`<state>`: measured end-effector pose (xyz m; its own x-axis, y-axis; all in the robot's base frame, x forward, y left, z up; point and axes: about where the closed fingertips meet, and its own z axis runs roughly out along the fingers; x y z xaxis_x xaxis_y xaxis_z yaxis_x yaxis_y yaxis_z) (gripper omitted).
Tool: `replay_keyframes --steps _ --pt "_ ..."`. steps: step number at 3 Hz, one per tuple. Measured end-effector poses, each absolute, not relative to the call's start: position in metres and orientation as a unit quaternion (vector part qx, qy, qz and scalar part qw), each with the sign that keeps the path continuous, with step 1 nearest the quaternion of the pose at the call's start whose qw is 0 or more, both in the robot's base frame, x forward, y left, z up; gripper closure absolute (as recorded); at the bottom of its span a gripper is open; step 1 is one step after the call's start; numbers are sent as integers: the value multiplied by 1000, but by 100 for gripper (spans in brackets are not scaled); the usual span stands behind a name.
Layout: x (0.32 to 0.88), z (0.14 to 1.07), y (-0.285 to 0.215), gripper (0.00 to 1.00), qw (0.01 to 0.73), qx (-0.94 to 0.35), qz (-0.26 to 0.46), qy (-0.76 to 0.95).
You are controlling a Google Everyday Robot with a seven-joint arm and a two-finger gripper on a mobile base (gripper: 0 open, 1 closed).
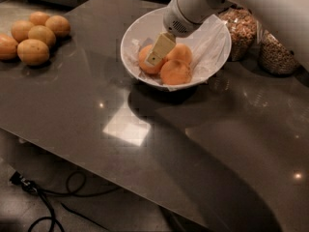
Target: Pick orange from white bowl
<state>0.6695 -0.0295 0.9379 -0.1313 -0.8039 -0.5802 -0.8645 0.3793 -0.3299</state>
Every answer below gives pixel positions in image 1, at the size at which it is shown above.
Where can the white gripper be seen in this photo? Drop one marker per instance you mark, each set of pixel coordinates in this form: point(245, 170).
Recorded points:
point(180, 20)

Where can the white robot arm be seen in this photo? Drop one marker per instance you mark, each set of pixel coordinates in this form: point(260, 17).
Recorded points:
point(286, 20)

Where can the back orange in bowl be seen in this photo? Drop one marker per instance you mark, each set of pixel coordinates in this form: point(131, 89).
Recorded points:
point(180, 53)

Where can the orange in bowl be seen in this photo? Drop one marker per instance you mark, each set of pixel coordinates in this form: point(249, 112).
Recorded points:
point(180, 53)
point(175, 72)
point(146, 67)

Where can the white bowl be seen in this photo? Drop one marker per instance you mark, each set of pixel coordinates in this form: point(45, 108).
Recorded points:
point(141, 26)

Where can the left orange in bowl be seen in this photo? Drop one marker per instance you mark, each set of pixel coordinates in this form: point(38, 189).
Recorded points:
point(146, 67)

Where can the front orange in bowl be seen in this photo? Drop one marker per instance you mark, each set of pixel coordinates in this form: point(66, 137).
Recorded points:
point(175, 72)

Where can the back left table orange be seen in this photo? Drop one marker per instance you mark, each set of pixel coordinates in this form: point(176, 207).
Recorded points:
point(20, 30)

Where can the glass jar of nuts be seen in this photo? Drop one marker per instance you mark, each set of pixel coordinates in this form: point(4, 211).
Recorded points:
point(243, 30)

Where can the right orange on table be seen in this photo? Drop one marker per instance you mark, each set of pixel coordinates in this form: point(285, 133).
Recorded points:
point(59, 25)

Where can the glass jar of grains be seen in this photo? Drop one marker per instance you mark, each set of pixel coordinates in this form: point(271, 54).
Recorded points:
point(275, 58)

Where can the middle orange on table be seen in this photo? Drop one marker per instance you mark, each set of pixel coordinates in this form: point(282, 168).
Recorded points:
point(43, 34)

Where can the top orange on table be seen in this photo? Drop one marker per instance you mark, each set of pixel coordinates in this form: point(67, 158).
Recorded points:
point(38, 18)

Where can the leftmost orange on table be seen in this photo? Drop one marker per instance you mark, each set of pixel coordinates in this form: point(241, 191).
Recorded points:
point(8, 47)

